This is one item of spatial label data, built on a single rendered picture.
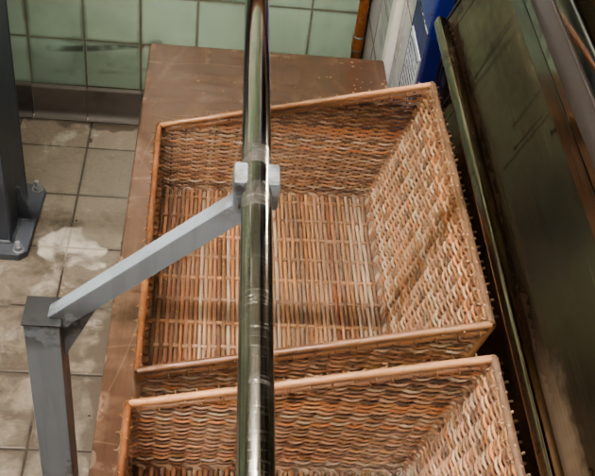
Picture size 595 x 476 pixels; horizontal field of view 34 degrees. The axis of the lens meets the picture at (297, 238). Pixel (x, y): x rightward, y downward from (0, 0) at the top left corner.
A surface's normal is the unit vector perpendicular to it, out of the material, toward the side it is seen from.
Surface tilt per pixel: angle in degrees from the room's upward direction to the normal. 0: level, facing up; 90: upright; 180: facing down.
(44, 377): 90
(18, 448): 0
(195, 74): 0
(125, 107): 90
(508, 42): 70
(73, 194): 0
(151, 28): 90
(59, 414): 90
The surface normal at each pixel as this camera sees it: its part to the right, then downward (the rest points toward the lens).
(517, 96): -0.90, -0.30
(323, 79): 0.11, -0.72
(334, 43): 0.03, 0.69
